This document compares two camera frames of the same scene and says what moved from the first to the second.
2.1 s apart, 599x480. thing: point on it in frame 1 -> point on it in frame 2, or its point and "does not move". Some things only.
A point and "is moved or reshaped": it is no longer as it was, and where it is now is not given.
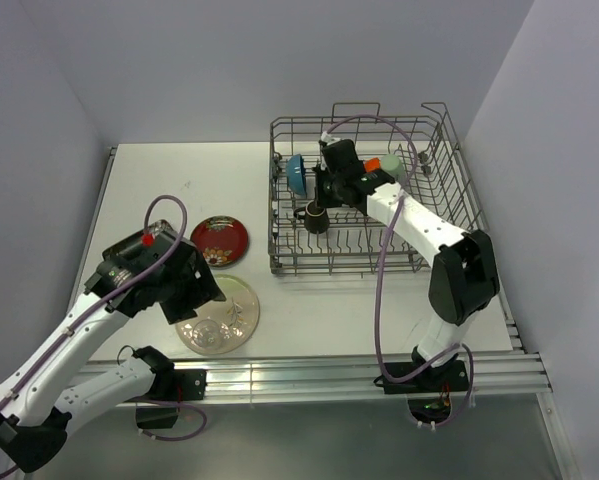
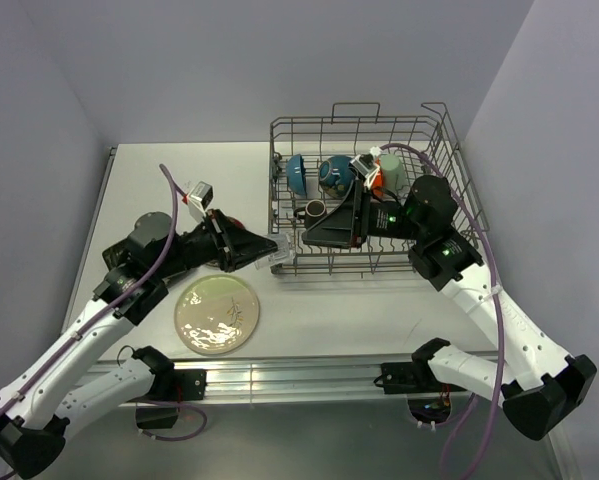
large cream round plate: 238,315 does not move
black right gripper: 321,172 -> 344,226
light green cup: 392,165 does not move
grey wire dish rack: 429,165 does not move
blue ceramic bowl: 296,174 does not move
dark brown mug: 316,219 does not move
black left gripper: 202,289 -> 234,246
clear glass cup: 206,333 -> 282,256
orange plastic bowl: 371,165 is moved or reshaped
